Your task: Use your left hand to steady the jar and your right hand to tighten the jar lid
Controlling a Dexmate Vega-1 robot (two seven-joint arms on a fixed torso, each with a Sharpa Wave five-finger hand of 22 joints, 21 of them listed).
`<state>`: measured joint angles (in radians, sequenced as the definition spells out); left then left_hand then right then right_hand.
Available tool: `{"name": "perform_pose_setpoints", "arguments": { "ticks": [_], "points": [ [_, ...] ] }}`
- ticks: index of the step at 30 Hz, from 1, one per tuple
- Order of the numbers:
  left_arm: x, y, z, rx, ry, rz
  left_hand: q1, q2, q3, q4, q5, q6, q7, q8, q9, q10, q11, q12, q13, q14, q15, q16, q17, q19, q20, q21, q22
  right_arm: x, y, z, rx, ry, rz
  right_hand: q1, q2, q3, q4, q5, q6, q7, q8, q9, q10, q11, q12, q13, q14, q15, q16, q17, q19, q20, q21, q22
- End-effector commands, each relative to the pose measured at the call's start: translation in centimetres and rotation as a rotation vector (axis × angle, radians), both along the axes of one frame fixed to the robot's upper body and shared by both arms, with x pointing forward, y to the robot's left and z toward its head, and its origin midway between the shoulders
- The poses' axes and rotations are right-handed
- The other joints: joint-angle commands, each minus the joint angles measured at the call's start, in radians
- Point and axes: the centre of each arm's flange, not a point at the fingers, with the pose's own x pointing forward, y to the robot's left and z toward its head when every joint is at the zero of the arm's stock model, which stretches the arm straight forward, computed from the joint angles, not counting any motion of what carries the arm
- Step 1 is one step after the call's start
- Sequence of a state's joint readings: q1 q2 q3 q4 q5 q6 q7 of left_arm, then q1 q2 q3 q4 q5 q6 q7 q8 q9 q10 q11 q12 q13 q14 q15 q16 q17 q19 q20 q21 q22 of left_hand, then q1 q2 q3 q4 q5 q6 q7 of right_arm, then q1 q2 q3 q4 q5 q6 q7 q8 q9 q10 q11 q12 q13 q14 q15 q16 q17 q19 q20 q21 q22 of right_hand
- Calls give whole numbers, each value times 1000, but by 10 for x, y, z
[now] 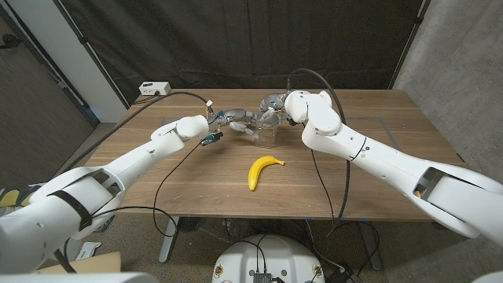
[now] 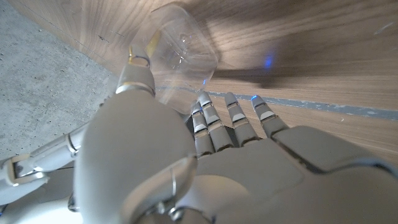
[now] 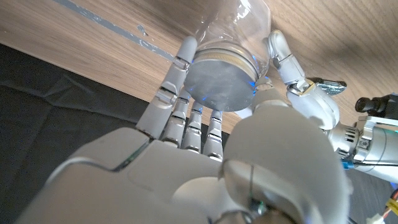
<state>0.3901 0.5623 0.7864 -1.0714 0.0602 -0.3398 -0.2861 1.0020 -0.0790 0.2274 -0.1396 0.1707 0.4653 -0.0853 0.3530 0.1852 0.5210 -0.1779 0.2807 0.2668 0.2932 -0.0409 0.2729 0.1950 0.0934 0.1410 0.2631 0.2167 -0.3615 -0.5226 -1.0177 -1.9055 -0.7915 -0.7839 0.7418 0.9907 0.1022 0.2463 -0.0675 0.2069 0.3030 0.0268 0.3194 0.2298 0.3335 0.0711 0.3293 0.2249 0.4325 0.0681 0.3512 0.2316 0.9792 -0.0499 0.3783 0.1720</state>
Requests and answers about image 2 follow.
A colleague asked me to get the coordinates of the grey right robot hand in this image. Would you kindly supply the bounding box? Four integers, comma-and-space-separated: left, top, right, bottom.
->
0, 123, 90, 206

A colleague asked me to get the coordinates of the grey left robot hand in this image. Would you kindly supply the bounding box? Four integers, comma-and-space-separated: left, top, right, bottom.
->
73, 45, 398, 224

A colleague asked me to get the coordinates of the clear glass jar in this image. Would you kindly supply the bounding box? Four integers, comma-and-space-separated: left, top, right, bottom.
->
127, 2, 219, 114

